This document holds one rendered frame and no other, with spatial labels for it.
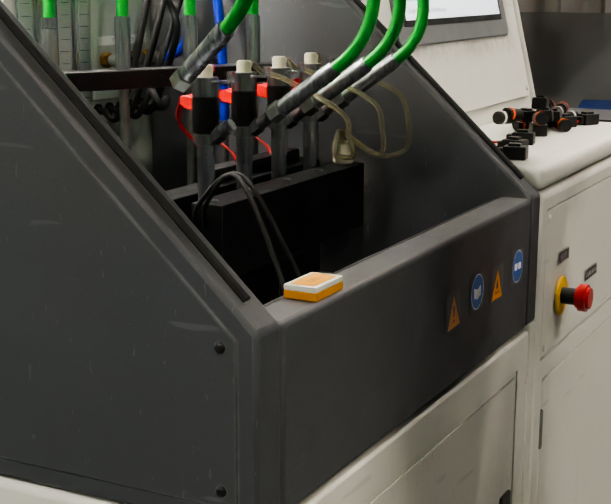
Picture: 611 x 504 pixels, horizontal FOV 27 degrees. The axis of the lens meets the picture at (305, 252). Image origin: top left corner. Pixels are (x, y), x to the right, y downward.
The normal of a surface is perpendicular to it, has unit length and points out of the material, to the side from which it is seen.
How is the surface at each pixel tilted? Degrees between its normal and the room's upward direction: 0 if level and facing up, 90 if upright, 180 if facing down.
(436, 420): 90
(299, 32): 90
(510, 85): 76
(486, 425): 90
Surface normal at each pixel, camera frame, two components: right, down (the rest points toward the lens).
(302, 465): 0.89, 0.11
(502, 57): 0.86, -0.13
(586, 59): -0.31, 0.20
